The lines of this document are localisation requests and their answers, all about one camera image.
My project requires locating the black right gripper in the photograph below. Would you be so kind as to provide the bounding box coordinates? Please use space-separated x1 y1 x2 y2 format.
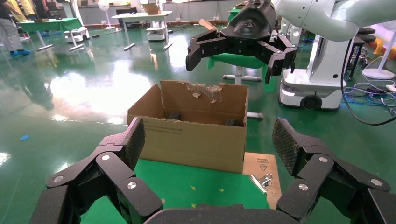
185 0 298 84

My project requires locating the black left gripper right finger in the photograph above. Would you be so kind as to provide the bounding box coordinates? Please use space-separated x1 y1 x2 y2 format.
272 118 396 224

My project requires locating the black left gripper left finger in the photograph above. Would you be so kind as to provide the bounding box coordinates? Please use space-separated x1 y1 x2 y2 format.
29 117 163 224

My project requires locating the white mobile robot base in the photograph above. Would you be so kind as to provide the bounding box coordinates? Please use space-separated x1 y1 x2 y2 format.
64 26 91 43
146 20 170 42

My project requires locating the tan cardboard piece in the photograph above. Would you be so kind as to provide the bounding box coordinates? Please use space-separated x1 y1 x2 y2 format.
198 19 219 32

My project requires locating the large open cardboard carton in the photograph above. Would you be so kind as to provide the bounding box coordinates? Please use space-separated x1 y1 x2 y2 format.
127 79 250 174

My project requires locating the brown cardboard box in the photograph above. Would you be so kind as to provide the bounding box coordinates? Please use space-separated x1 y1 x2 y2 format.
142 3 162 15

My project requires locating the green cloth covered table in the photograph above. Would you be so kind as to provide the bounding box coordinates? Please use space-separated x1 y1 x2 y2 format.
207 52 276 93

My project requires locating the silver binder clip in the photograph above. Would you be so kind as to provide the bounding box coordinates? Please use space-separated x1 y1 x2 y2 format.
249 173 274 195

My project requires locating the white wheeled robot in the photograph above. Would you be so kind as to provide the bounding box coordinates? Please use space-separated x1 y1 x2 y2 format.
277 17 349 111

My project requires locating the green table cloth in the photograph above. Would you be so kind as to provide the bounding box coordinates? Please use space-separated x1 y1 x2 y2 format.
78 159 270 224

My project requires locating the white work table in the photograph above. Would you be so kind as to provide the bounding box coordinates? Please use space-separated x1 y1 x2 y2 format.
111 11 173 52

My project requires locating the white round stand base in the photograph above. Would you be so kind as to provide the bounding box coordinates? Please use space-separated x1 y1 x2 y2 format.
362 29 396 80

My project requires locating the black stool stack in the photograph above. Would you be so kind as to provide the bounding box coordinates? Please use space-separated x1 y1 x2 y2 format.
346 27 376 72

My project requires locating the yellow orange floor object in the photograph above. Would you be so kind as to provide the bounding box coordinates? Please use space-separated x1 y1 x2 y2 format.
371 38 396 61

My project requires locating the white standing fan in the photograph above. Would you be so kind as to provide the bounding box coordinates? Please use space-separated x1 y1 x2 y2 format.
98 0 116 31

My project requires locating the long green covered table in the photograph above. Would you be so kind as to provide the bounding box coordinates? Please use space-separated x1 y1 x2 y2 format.
20 17 84 52

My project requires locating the person in grey trousers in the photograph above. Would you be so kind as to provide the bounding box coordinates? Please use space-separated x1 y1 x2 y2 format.
0 0 32 58

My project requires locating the person in yellow vest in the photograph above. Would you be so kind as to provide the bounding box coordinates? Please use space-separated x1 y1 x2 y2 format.
7 0 38 21

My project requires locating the white table pedestal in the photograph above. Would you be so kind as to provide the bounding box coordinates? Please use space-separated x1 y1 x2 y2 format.
222 65 264 119

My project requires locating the floor cable bundle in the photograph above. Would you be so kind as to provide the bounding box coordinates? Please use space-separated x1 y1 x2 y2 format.
343 81 396 118

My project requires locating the thin black cable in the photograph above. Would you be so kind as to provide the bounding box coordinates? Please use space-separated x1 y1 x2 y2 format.
340 38 396 126

